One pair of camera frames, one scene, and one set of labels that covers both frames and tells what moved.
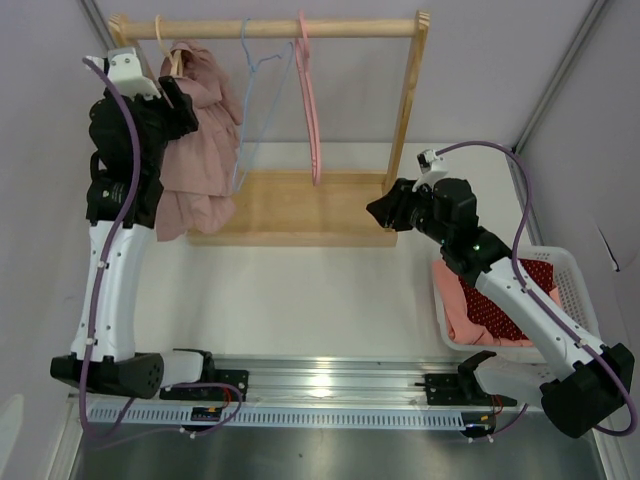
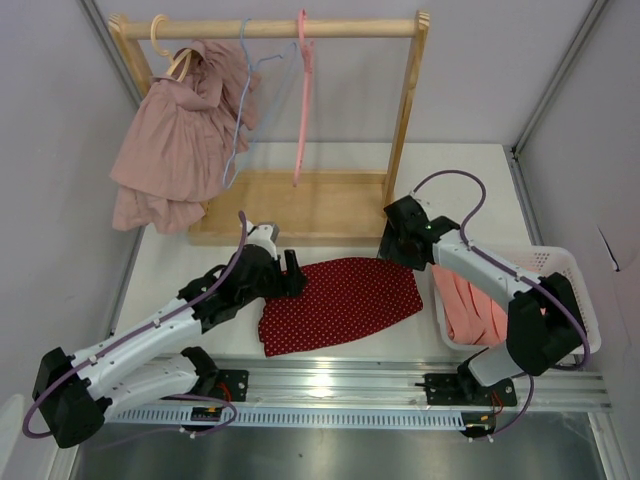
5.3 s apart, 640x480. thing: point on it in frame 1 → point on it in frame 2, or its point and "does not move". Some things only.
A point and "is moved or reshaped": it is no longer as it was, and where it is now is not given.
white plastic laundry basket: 570,284 does not move
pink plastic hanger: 309,99 is moved or reshaped
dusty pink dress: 200,171 is moved or reshaped
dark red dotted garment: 488,317 → 341,295
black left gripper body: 170,123 → 275,284
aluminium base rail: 317,381 does not move
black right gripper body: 413,205 → 394,246
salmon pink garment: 460,325 does not move
